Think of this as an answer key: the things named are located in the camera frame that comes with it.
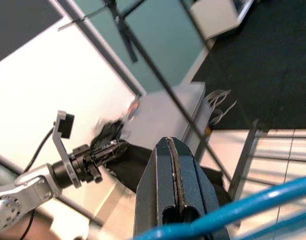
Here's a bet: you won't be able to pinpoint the black bag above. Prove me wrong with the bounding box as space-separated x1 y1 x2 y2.
91 119 126 150

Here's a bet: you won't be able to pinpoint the orange label plastic packet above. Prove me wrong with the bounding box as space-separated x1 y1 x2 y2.
126 101 142 122

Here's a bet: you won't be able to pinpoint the white low cabinet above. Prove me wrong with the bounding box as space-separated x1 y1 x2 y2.
189 0 246 41

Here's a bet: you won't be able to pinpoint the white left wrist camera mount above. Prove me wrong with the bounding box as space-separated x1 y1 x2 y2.
52 110 82 190

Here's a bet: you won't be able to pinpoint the black jersey white bands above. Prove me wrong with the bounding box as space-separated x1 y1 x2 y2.
104 142 231 205

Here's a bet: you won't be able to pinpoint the blue plastic hanger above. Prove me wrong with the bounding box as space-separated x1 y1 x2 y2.
131 174 306 240

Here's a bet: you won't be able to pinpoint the white wire bundle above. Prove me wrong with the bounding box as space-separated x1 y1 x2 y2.
204 89 238 125

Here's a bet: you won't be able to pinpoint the black metal clothes rack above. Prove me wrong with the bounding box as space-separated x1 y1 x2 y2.
102 0 271 201

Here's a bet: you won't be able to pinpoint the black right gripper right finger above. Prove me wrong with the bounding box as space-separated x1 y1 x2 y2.
170 137 231 240

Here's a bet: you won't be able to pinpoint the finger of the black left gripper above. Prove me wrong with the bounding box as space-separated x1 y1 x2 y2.
91 139 124 154
94 149 130 166

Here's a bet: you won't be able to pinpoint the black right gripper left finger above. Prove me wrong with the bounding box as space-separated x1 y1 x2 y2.
133 136 179 240

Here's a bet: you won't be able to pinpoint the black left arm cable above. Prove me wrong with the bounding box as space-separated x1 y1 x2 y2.
17 124 56 240

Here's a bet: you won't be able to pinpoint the grey upholstered ottoman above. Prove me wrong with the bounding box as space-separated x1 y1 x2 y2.
122 81 212 148

